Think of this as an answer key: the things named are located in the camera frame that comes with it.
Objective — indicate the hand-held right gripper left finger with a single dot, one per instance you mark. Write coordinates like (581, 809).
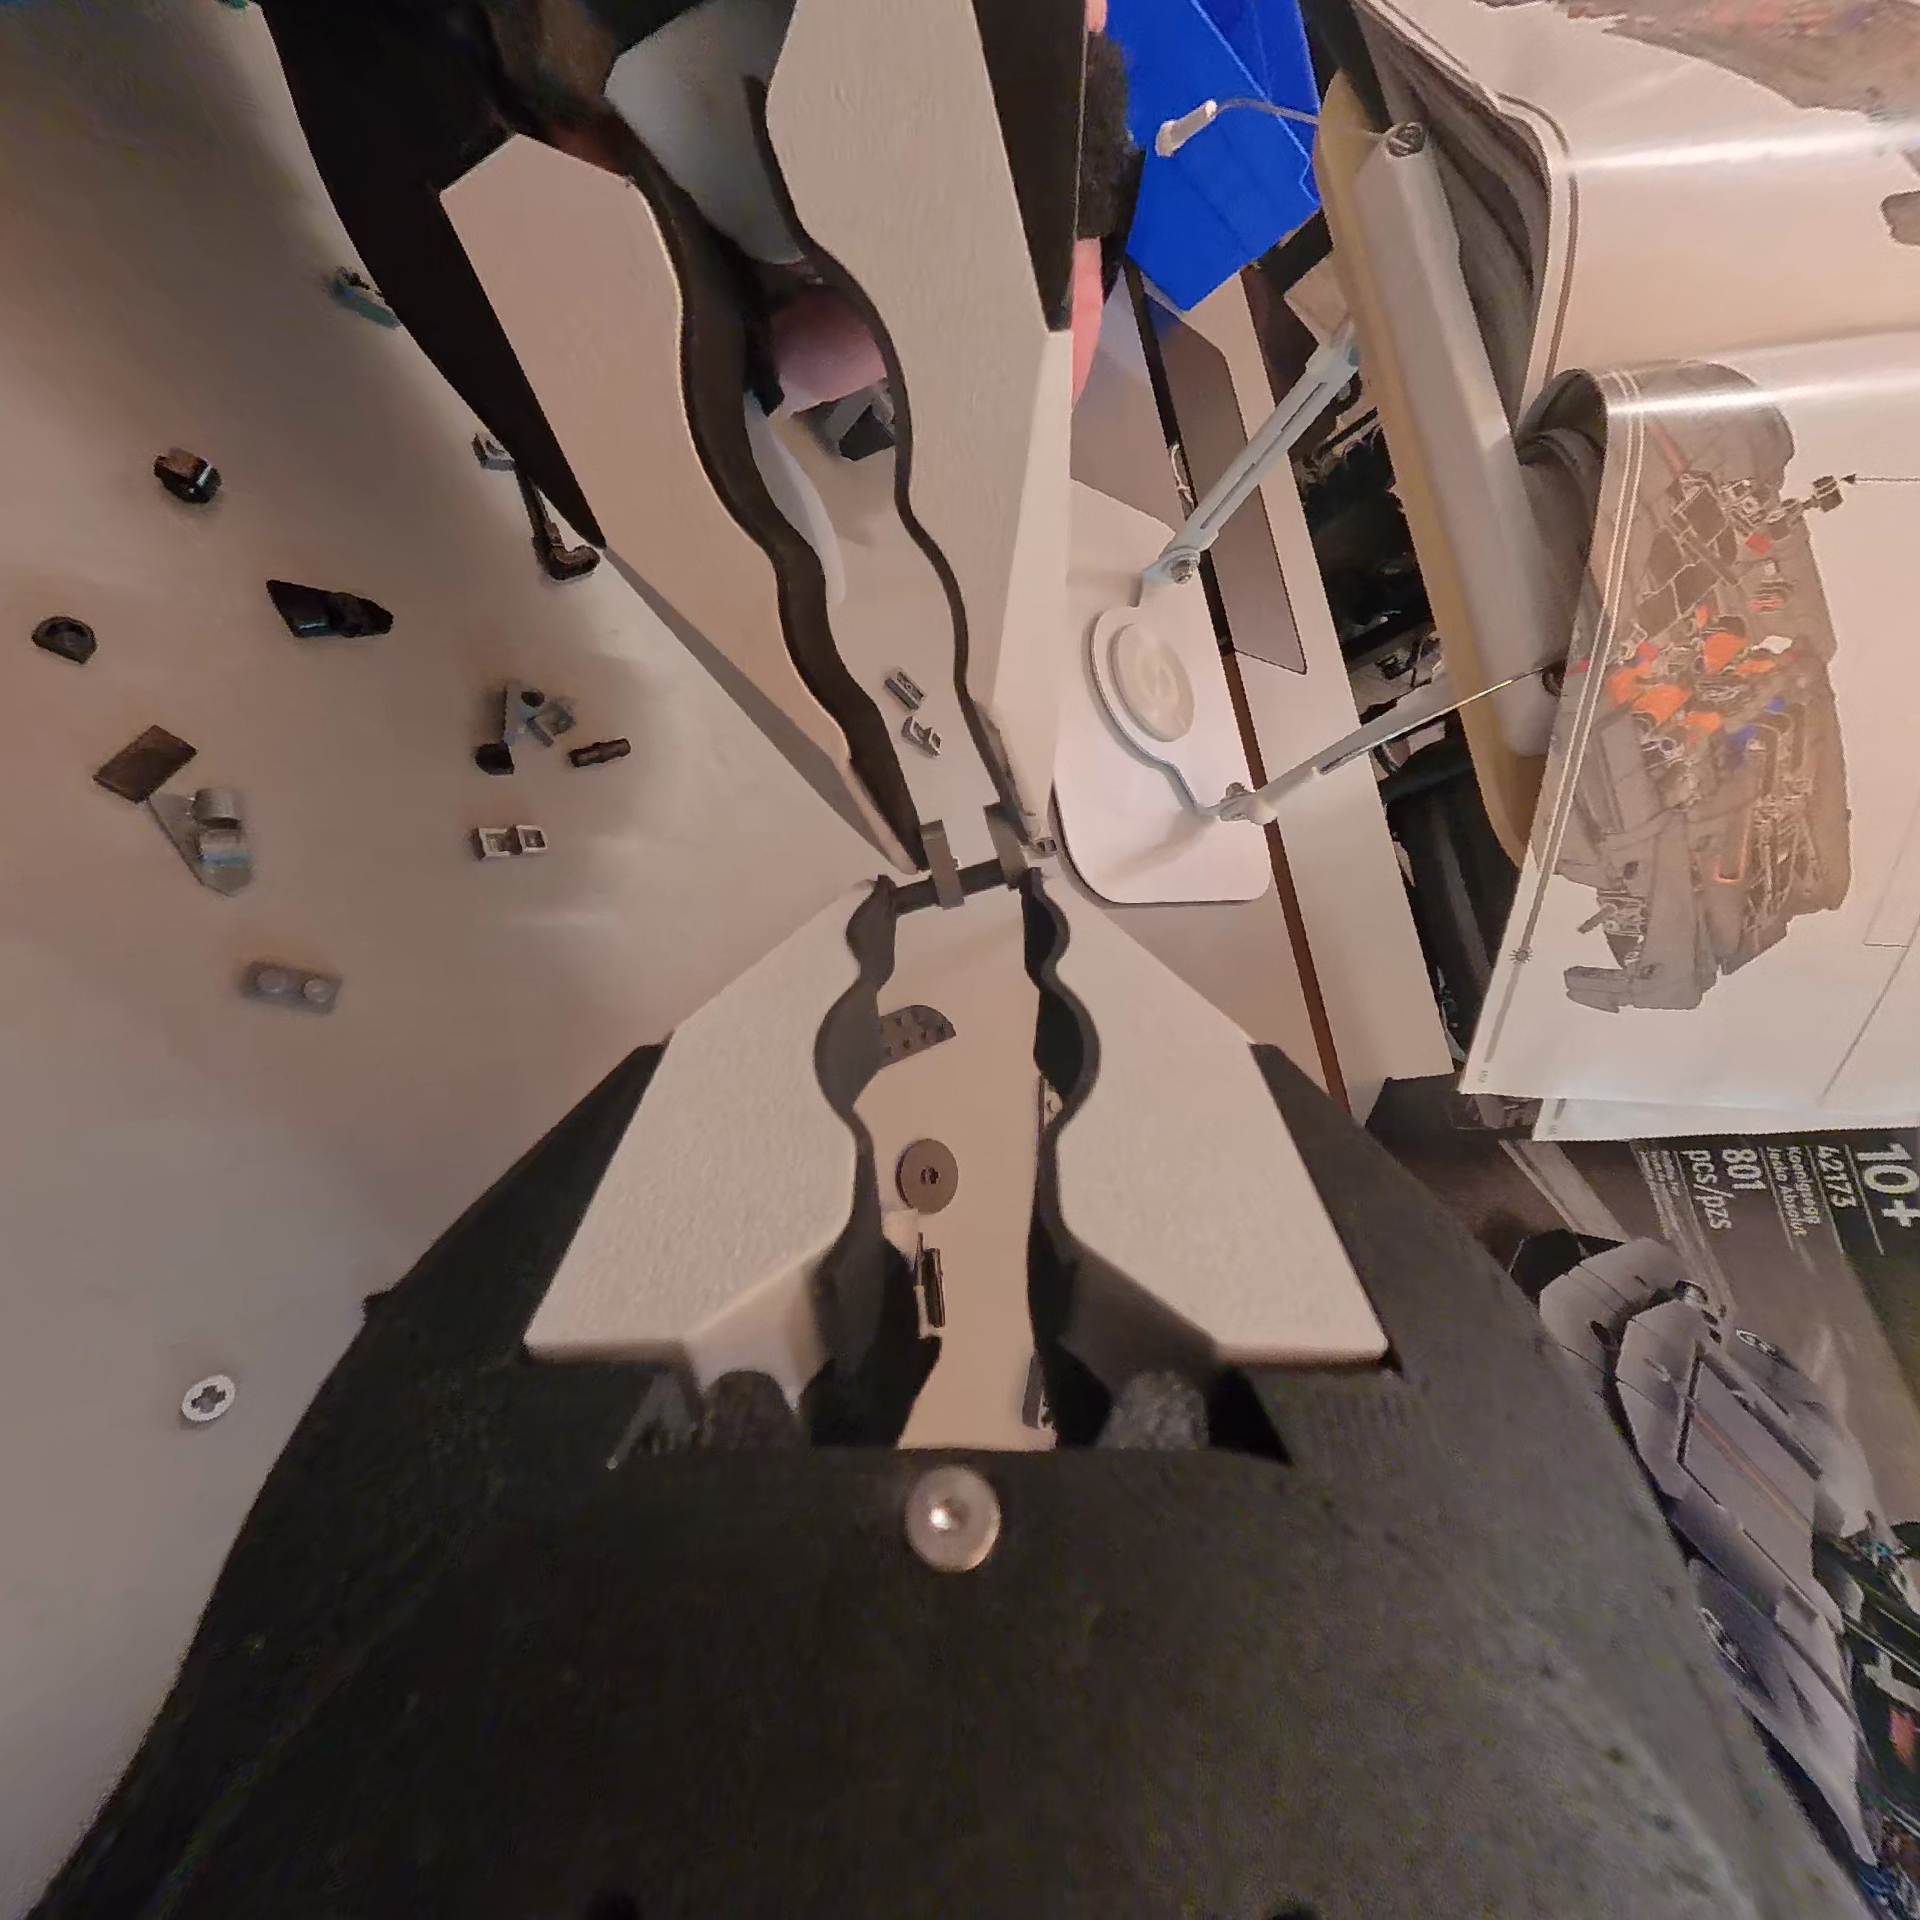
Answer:
(705, 1202)

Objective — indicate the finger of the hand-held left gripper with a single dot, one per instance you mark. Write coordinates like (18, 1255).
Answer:
(601, 377)
(961, 300)

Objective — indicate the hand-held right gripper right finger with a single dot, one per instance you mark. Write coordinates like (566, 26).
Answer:
(1202, 1202)

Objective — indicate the small lego axle assembly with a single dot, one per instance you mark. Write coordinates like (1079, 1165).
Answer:
(945, 870)

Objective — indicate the long black lego axle connector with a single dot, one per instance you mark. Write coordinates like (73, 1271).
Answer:
(547, 525)

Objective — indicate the dark round lego disc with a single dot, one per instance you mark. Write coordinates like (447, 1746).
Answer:
(927, 1172)

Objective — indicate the black lego pin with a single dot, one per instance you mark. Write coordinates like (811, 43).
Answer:
(601, 750)
(932, 1284)

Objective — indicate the dark grey half-round lego plate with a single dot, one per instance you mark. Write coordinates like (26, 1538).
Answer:
(908, 1037)

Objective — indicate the grey lego piece cluster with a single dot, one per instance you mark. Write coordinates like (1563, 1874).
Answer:
(533, 714)

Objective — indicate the black lego wedge piece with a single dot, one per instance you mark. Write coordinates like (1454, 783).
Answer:
(331, 612)

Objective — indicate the grey two-hole lego piece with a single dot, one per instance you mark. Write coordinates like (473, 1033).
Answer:
(510, 841)

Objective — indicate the small grey lego plate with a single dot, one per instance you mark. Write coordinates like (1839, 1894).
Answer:
(293, 987)

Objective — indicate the light grey lego bush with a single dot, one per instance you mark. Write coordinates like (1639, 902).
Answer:
(211, 1398)

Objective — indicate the small black rounded lego piece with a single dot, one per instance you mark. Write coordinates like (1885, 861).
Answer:
(62, 639)

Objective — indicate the lego set box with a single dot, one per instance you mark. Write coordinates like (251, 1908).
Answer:
(1770, 1349)

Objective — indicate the dark lego tile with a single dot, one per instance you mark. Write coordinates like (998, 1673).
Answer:
(147, 763)

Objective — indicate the lego instruction booklet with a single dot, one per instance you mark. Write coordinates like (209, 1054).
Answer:
(1724, 226)

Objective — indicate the person's left hand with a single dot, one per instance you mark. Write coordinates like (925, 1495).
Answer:
(834, 354)

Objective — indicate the blue storage bin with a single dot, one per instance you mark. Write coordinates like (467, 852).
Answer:
(1202, 195)

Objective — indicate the white book stand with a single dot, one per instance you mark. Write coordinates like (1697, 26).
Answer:
(1156, 841)

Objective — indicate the grey lego bracket piece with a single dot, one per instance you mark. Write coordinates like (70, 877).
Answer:
(211, 841)

